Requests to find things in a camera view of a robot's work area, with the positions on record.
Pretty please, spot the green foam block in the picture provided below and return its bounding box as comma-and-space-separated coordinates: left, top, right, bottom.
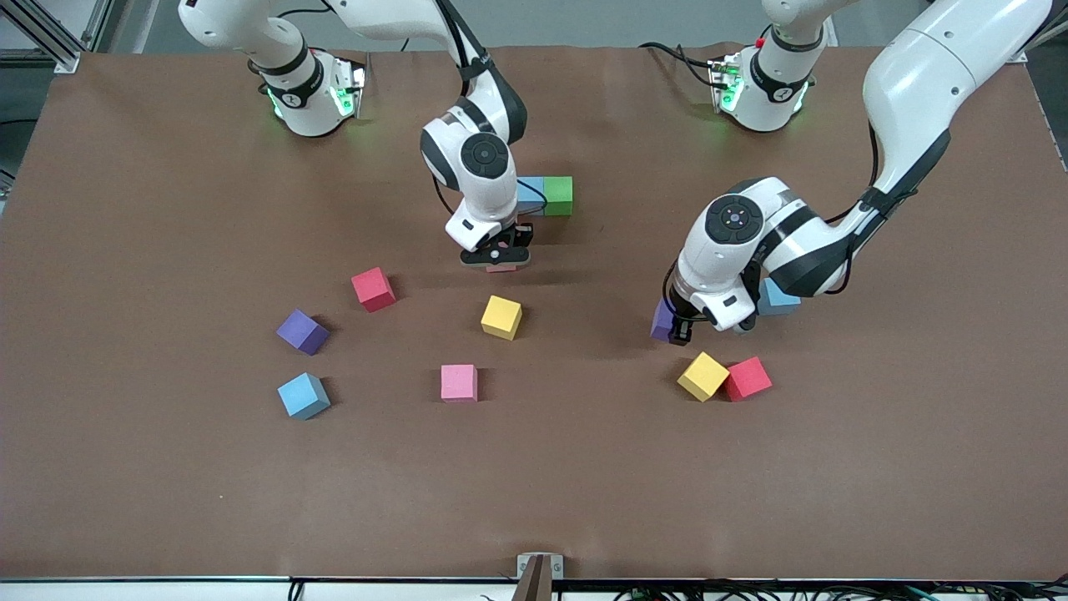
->
543, 175, 575, 217

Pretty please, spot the yellow foam block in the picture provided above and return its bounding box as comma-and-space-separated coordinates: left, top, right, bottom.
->
677, 351, 731, 403
481, 295, 524, 341

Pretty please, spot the red foam block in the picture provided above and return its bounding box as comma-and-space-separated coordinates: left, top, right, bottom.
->
723, 356, 773, 403
350, 267, 397, 314

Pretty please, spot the light blue foam block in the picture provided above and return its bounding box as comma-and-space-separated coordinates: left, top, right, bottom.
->
277, 372, 332, 421
757, 278, 803, 317

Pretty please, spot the brown table cover sheet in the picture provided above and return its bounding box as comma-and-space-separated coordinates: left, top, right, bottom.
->
0, 42, 1068, 583

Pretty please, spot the black left base cable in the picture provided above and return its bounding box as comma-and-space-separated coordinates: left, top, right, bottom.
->
638, 40, 720, 76

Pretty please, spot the grey metal edge bracket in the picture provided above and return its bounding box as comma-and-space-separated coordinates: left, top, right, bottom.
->
516, 553, 565, 580

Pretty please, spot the brown post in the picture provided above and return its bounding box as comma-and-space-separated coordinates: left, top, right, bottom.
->
511, 557, 554, 601

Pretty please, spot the aluminium frame profile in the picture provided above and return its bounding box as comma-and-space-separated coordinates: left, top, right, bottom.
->
0, 0, 111, 74
1014, 0, 1068, 64

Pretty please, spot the white table edge rail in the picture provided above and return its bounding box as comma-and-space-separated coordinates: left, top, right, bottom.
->
0, 578, 1068, 601

